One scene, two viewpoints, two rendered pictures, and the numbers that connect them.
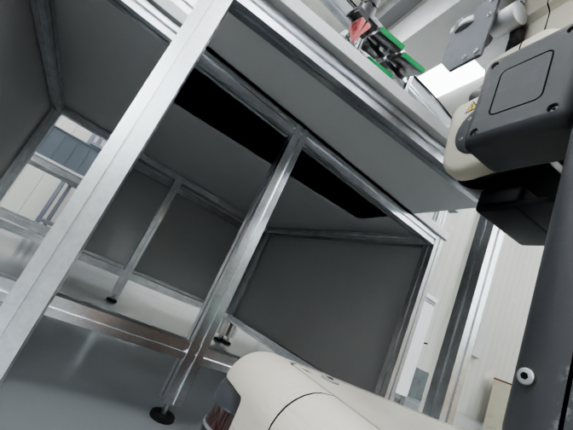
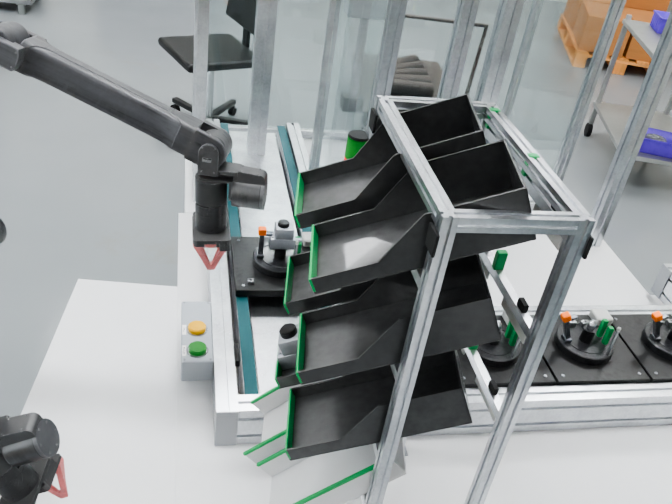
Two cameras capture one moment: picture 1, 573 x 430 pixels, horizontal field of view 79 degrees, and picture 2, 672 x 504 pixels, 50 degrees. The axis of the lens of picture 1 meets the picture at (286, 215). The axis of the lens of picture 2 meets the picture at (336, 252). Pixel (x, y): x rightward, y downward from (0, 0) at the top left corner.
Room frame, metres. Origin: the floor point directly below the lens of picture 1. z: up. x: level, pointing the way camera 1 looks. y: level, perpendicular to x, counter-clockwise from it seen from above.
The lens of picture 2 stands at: (1.45, -0.99, 2.06)
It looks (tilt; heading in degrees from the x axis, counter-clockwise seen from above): 34 degrees down; 103
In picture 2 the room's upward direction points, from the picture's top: 9 degrees clockwise
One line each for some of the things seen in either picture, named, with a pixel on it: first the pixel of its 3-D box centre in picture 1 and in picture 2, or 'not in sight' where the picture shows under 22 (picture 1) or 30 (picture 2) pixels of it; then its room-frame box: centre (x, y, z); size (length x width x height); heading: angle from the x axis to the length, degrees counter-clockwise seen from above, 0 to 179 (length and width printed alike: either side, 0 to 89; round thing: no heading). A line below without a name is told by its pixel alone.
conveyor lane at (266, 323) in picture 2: not in sight; (287, 289); (1.00, 0.45, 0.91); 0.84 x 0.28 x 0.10; 118
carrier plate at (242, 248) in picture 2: not in sight; (278, 265); (0.96, 0.47, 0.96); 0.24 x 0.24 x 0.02; 28
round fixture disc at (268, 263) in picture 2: not in sight; (279, 259); (0.96, 0.47, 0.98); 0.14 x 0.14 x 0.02
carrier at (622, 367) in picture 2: not in sight; (588, 332); (1.75, 0.51, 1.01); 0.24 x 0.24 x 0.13; 28
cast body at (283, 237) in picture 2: not in sight; (286, 233); (0.97, 0.48, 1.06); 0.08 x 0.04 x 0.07; 27
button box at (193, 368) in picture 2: not in sight; (196, 339); (0.89, 0.15, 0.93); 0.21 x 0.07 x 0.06; 118
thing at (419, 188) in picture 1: (321, 140); (191, 419); (0.96, 0.00, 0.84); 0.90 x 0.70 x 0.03; 111
